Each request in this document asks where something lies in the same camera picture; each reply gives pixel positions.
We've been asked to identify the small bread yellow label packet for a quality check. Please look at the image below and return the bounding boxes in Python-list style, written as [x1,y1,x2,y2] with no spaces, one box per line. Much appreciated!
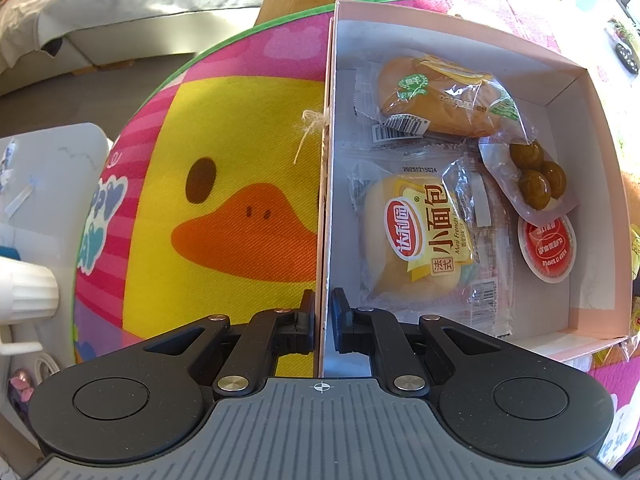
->
[348,154,480,311]

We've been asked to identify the pink cardboard gift box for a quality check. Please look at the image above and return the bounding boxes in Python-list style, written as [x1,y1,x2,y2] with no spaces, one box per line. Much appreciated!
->
[317,0,632,377]

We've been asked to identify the dark snack bar clear packet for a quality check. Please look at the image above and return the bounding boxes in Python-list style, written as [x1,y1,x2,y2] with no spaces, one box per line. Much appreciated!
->
[371,125,466,148]

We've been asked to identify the red spoon-shaped jelly cup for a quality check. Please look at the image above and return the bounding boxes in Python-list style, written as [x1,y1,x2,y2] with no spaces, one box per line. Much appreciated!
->
[516,216,577,284]

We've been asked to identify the brown balls snack packet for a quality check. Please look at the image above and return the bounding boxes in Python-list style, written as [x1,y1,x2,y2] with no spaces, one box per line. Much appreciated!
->
[480,138,578,226]

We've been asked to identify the bread packet green label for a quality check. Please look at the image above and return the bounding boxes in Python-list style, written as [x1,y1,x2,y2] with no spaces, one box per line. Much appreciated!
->
[354,54,535,144]

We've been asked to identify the hawthorn lollipop red packet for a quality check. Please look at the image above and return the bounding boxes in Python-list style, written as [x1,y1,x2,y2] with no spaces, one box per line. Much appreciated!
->
[468,171,514,338]

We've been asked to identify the colourful cartoon play mat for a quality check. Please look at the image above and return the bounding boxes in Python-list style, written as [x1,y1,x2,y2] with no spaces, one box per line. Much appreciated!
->
[70,0,615,479]

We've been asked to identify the white ribbed cup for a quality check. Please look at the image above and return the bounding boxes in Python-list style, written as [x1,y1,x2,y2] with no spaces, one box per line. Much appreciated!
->
[0,257,60,325]

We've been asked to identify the white side table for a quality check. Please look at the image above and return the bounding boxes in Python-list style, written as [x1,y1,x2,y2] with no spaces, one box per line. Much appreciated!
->
[1,122,112,450]

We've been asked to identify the beige sofa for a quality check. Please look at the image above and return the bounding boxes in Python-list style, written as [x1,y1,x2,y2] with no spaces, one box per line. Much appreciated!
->
[1,0,264,93]

